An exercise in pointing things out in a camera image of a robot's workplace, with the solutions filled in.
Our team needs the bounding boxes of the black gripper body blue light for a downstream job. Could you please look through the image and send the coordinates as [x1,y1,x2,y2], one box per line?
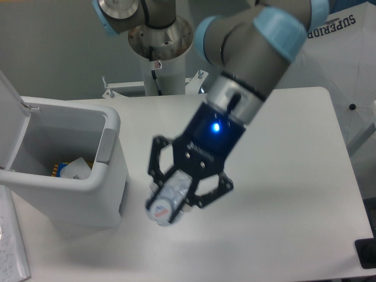
[173,93,245,180]

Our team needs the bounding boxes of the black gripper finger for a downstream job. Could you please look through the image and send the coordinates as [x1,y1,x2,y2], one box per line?
[173,172,234,222]
[146,135,177,203]

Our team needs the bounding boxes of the clear plastic water bottle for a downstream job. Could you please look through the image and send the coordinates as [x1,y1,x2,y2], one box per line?
[146,170,192,226]

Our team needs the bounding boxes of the clear plastic wrapper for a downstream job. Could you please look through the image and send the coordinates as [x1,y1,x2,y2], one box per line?
[60,157,91,180]

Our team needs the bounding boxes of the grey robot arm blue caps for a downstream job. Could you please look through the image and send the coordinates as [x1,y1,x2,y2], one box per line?
[93,1,334,226]

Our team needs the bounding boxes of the white trash can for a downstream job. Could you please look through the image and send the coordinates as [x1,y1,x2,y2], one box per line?
[1,76,129,227]

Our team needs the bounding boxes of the blue yellow snack package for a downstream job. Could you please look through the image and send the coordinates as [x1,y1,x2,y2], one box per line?
[52,160,95,178]

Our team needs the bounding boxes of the white umbrella with lettering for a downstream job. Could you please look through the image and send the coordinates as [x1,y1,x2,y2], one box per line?
[277,1,375,143]

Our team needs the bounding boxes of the black device at edge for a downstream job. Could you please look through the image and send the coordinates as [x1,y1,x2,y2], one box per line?
[355,238,375,269]

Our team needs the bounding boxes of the white metal base bracket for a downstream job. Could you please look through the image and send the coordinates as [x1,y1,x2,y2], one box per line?
[102,70,209,99]

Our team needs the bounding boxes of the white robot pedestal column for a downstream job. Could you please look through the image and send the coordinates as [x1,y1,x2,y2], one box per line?
[127,16,194,96]

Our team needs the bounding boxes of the black cable on pedestal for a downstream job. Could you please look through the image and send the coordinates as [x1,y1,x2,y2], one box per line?
[147,46,163,96]

